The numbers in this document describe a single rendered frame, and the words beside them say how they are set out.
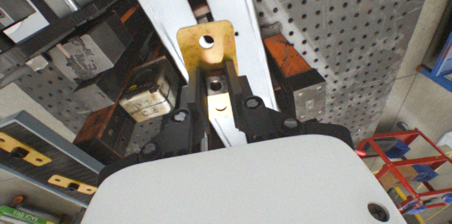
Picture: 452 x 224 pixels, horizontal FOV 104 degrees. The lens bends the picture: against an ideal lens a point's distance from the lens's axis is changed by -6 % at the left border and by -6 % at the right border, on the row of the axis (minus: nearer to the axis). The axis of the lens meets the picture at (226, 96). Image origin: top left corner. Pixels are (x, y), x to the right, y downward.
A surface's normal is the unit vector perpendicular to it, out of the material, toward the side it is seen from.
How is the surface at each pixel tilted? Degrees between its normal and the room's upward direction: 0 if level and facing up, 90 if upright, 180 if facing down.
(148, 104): 0
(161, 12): 0
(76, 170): 0
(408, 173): 90
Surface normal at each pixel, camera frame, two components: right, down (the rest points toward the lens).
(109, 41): 0.94, -0.32
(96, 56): 0.11, 0.63
